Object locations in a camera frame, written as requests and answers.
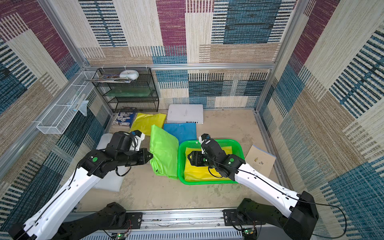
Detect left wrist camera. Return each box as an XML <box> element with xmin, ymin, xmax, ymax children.
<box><xmin>104</xmin><ymin>130</ymin><xmax>146</xmax><ymax>159</ymax></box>

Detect black wire shelf rack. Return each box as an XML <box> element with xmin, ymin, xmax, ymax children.
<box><xmin>92</xmin><ymin>67</ymin><xmax>160</xmax><ymax>113</ymax></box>

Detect cardboard box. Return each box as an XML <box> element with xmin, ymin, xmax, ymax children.
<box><xmin>245</xmin><ymin>145</ymin><xmax>276</xmax><ymax>177</ymax></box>

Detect white folded raincoat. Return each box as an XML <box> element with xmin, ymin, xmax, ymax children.
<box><xmin>93</xmin><ymin>133</ymin><xmax>124</xmax><ymax>192</ymax></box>

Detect aluminium front rail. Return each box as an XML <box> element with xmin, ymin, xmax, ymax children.
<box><xmin>50</xmin><ymin>205</ymin><xmax>310</xmax><ymax>240</ymax></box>

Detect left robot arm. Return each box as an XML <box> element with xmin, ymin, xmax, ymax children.
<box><xmin>9</xmin><ymin>148</ymin><xmax>153</xmax><ymax>240</ymax></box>

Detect magazines on shelf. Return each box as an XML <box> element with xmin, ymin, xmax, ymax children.
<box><xmin>87</xmin><ymin>75</ymin><xmax>133</xmax><ymax>84</ymax></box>

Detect white wire wall basket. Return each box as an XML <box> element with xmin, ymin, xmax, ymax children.
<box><xmin>37</xmin><ymin>71</ymin><xmax>94</xmax><ymax>135</ymax></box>

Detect white round object on shelf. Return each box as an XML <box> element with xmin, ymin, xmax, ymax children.
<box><xmin>119</xmin><ymin>70</ymin><xmax>140</xmax><ymax>81</ymax></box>

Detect white flat box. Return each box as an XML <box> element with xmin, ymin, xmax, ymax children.
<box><xmin>167</xmin><ymin>104</ymin><xmax>204</xmax><ymax>125</ymax></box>

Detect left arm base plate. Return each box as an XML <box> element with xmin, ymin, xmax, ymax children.
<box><xmin>121</xmin><ymin>212</ymin><xmax>143</xmax><ymax>231</ymax></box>

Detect green plastic basket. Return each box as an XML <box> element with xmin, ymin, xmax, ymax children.
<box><xmin>177</xmin><ymin>139</ymin><xmax>245</xmax><ymax>186</ymax></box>

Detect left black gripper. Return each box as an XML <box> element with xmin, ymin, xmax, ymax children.
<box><xmin>118</xmin><ymin>146</ymin><xmax>156</xmax><ymax>166</ymax></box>

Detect small yellow folded raincoat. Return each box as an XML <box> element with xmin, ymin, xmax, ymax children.
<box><xmin>130</xmin><ymin>113</ymin><xmax>167</xmax><ymax>136</ymax></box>

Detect blue printed packet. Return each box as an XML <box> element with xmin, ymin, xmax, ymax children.
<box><xmin>113</xmin><ymin>112</ymin><xmax>136</xmax><ymax>127</ymax></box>

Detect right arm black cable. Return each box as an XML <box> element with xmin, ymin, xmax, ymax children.
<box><xmin>236</xmin><ymin>167</ymin><xmax>348</xmax><ymax>240</ymax></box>

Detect large yellow raincoat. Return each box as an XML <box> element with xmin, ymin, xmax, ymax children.
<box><xmin>184</xmin><ymin>159</ymin><xmax>228</xmax><ymax>182</ymax></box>

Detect blue folded raincoat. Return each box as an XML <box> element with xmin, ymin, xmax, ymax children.
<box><xmin>164</xmin><ymin>123</ymin><xmax>197</xmax><ymax>144</ymax></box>

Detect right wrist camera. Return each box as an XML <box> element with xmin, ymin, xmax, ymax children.
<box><xmin>199</xmin><ymin>134</ymin><xmax>227</xmax><ymax>165</ymax></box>

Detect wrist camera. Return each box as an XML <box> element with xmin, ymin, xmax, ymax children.
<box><xmin>199</xmin><ymin>134</ymin><xmax>227</xmax><ymax>165</ymax></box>
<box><xmin>104</xmin><ymin>130</ymin><xmax>146</xmax><ymax>159</ymax></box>

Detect lime green raincoat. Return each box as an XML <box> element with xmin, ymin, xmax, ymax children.
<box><xmin>150</xmin><ymin>125</ymin><xmax>179</xmax><ymax>180</ymax></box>

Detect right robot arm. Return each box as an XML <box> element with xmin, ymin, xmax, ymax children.
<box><xmin>187</xmin><ymin>151</ymin><xmax>319</xmax><ymax>240</ymax></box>

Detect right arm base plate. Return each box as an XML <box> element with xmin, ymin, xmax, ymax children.
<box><xmin>222</xmin><ymin>209</ymin><xmax>253</xmax><ymax>227</ymax></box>

